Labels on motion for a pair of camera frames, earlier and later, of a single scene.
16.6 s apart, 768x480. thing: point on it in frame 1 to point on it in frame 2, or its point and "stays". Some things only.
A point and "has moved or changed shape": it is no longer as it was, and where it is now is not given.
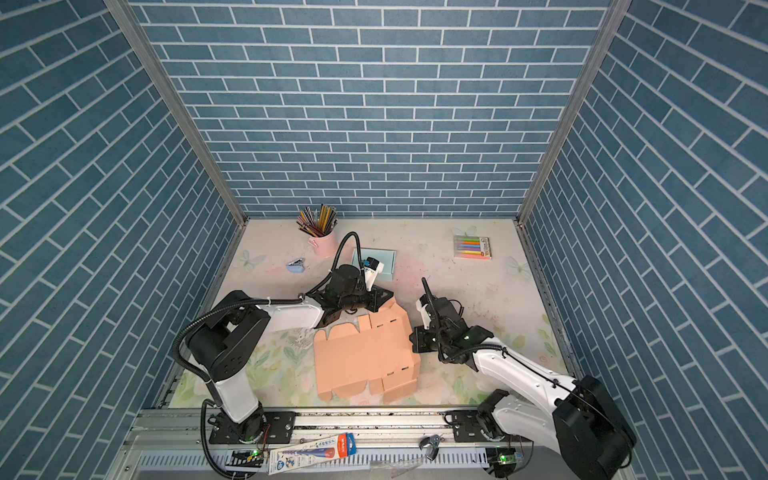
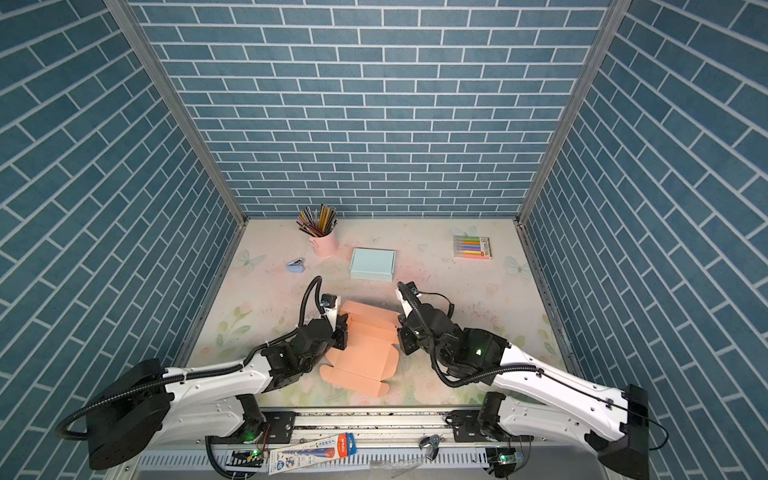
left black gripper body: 365,299 to 341,330
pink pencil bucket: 325,246 stays
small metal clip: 432,443 stays
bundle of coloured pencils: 318,223 stays
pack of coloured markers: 474,247 stays
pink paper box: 378,353 has moved or changed shape
